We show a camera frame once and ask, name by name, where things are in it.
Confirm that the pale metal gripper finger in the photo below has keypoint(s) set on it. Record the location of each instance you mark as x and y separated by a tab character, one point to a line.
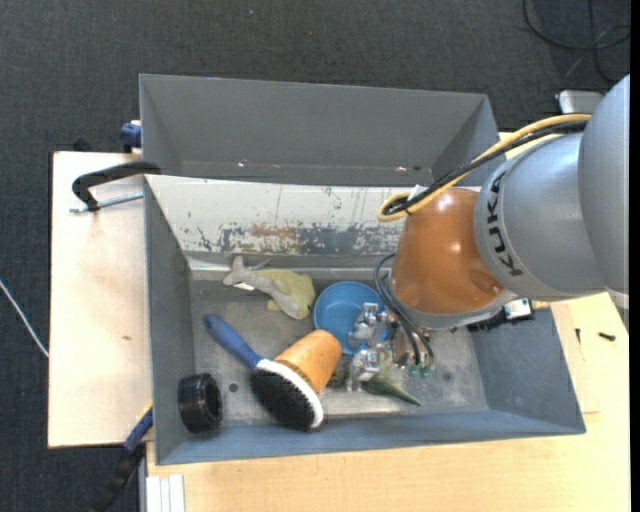
365	364
369	316

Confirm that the orange cup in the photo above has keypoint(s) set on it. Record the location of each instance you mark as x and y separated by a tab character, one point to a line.
312	357

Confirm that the small black screw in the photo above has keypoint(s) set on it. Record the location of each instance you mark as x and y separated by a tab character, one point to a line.
607	336

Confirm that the grey metal bin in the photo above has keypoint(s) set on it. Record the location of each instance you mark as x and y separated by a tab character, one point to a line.
310	135

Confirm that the grey and yellow plush whale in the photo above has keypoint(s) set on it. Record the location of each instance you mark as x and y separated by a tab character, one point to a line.
285	290

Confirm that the green toy dinosaur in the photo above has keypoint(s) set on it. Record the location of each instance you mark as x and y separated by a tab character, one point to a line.
390	385

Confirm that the blue bowl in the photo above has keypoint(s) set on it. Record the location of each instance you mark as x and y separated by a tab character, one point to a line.
335	307

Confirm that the pale wood board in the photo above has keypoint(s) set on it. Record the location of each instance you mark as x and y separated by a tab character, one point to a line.
97	300

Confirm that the black cylinder on white bracket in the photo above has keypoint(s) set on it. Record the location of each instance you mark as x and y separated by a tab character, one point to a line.
515	310

